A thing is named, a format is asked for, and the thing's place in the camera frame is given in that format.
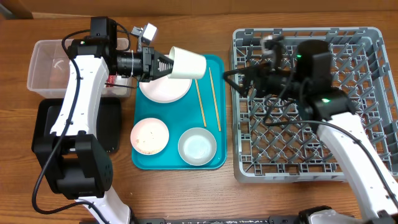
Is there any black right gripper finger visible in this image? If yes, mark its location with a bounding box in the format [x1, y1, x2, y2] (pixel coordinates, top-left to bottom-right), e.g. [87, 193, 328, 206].
[223, 64, 264, 78]
[223, 74, 261, 97]

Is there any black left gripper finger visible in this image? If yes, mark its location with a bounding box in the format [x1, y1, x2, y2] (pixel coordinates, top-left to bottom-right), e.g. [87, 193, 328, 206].
[149, 63, 173, 82]
[154, 50, 174, 67]

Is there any white paper cup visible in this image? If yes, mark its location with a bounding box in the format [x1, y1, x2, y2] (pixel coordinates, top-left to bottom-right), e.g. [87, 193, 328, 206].
[167, 47, 207, 79]

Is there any red snack wrapper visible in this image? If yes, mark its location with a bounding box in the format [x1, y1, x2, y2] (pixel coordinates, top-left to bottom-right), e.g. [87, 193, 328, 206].
[105, 82, 114, 88]

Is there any small pink bowl with crumbs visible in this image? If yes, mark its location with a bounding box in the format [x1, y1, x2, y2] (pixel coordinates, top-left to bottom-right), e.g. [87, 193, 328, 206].
[130, 118, 170, 156]

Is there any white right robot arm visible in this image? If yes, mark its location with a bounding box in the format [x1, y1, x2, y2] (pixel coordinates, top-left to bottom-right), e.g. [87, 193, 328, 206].
[223, 37, 397, 223]

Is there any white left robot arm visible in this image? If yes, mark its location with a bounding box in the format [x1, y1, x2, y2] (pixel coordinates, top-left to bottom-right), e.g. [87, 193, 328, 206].
[32, 17, 174, 223]

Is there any grey dishwasher rack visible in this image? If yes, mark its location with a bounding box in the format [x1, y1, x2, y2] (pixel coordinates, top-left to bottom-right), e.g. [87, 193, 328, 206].
[231, 27, 397, 183]

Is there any large pink plate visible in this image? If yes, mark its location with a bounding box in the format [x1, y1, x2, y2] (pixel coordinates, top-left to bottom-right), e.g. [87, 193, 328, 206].
[137, 54, 193, 104]

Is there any right wooden chopstick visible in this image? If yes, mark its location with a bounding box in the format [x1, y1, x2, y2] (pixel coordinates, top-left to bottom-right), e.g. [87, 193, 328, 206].
[208, 67, 221, 132]

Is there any wooden chopstick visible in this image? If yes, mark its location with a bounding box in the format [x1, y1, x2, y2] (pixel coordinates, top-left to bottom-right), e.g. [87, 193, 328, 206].
[194, 79, 207, 128]
[208, 67, 221, 132]

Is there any teal serving tray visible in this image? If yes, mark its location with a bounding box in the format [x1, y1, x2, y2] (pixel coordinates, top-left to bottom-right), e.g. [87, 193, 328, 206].
[131, 55, 228, 170]

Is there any left wooden chopstick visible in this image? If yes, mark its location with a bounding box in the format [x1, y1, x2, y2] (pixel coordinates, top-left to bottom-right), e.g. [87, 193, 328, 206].
[194, 79, 207, 128]

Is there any grey bowl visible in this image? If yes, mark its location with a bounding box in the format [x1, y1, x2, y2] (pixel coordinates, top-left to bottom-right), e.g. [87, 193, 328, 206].
[177, 128, 217, 166]

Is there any black plastic tray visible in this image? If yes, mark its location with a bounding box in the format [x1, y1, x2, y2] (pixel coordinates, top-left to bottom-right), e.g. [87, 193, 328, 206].
[31, 97, 122, 153]

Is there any clear plastic bin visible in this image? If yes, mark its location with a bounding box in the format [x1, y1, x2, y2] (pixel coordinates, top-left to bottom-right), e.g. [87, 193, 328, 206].
[27, 39, 132, 98]

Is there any black rail at table edge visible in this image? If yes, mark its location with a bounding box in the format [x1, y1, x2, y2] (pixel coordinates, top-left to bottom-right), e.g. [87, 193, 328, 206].
[136, 215, 303, 224]

